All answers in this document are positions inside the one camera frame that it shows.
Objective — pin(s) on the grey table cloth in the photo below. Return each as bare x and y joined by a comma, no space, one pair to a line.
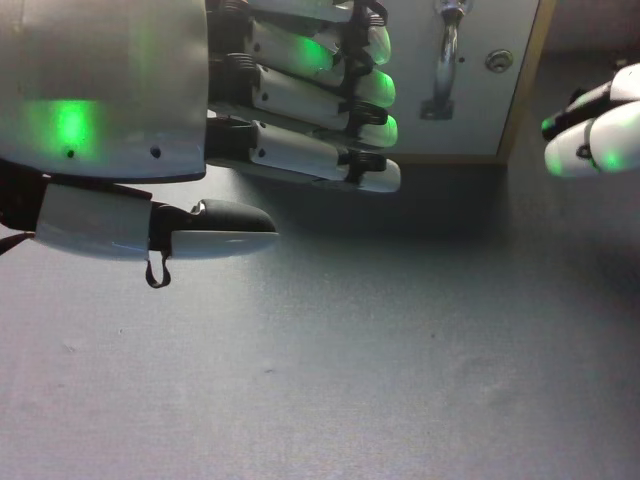
320,375

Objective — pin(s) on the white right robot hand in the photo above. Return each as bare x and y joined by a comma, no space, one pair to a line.
600,135

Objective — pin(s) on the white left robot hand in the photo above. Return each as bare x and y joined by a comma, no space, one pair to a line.
100,75

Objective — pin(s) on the round metal door lock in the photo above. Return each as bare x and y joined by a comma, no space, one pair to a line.
498,62

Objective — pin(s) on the light wooden cabinet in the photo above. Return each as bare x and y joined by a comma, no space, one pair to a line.
521,100

